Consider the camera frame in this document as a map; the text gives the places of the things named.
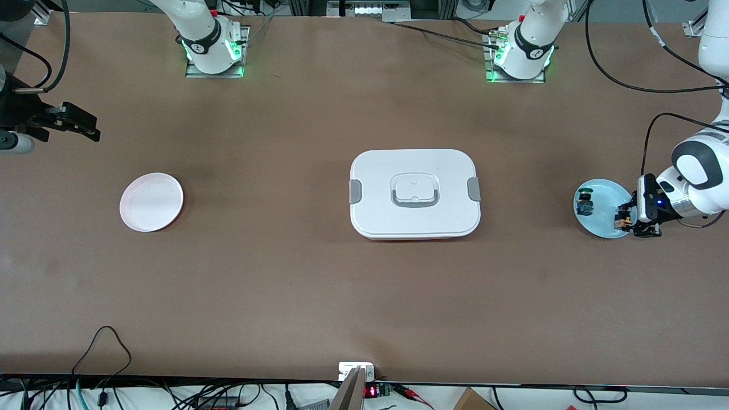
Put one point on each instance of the red digit display module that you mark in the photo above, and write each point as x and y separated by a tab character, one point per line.
371	391

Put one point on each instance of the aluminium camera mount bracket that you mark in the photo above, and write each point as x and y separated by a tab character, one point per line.
353	393

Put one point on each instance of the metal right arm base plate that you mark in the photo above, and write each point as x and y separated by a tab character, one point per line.
246	42

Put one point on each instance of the brown cardboard piece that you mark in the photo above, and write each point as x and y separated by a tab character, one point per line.
472	401

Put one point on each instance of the white lidded container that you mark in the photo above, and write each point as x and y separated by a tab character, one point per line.
416	216

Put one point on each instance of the small aluminium corner bracket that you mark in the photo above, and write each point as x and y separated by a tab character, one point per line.
41	18

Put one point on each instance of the pink round plate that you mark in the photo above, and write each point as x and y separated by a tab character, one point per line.
151	202

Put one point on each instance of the aluminium profile rail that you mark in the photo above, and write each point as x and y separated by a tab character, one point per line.
692	28

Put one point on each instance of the black green small component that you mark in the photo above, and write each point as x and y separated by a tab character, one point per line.
584	202

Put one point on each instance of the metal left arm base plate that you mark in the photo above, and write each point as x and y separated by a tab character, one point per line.
488	57

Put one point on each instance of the light blue round plate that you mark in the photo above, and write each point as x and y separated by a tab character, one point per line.
603	196

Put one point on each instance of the orange push-button switch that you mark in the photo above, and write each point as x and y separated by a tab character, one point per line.
619	219

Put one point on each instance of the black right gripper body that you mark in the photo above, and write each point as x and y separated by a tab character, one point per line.
21	108

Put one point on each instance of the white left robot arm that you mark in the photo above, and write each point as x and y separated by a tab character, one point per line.
697	168

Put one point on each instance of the white power strip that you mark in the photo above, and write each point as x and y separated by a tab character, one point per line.
370	10

